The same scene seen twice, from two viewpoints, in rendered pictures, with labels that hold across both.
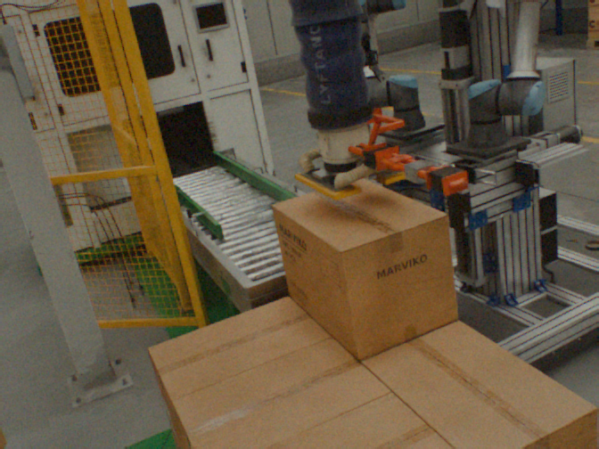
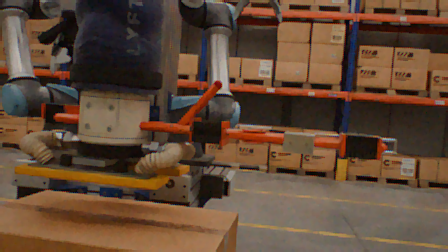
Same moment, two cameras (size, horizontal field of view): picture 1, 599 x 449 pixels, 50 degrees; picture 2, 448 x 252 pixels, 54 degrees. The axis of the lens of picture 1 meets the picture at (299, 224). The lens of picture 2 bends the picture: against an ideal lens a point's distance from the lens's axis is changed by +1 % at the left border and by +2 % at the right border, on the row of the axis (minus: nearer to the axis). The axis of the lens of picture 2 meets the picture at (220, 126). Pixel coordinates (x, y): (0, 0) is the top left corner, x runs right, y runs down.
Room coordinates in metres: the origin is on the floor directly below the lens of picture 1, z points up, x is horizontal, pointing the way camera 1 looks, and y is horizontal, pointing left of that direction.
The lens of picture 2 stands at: (1.37, 0.62, 1.25)
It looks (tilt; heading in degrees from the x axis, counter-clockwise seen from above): 3 degrees down; 300
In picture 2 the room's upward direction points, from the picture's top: 4 degrees clockwise
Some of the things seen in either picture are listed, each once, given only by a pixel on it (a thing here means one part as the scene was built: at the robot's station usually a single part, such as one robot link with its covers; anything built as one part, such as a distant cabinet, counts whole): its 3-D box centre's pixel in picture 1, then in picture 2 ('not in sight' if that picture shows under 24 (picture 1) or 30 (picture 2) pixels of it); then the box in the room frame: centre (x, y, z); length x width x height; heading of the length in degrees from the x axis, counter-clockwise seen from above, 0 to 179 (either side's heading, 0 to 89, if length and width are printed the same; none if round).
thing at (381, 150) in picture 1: (381, 156); (210, 131); (1.93, -0.29, 1.18); 0.10 x 0.08 x 0.06; 110
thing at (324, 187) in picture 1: (325, 179); (93, 168); (2.13, -0.12, 1.08); 0.34 x 0.10 x 0.05; 20
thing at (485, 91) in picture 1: (486, 99); (187, 112); (2.32, -0.77, 1.20); 0.13 x 0.12 x 0.14; 50
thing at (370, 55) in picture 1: (363, 51); (74, 33); (2.50, -0.36, 1.44); 0.09 x 0.08 x 0.12; 20
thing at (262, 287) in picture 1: (322, 265); not in sight; (2.50, -0.06, 0.58); 0.70 x 0.03 x 0.06; 111
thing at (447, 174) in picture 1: (446, 180); (359, 146); (1.59, -0.40, 1.18); 0.08 x 0.07 x 0.05; 20
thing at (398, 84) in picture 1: (402, 90); (60, 102); (2.78, -0.55, 1.20); 0.13 x 0.12 x 0.14; 77
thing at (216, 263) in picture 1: (185, 231); not in sight; (3.48, 0.65, 0.50); 2.31 x 0.05 x 0.19; 21
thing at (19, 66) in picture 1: (17, 60); not in sight; (2.87, 1.05, 1.62); 0.20 x 0.05 x 0.30; 21
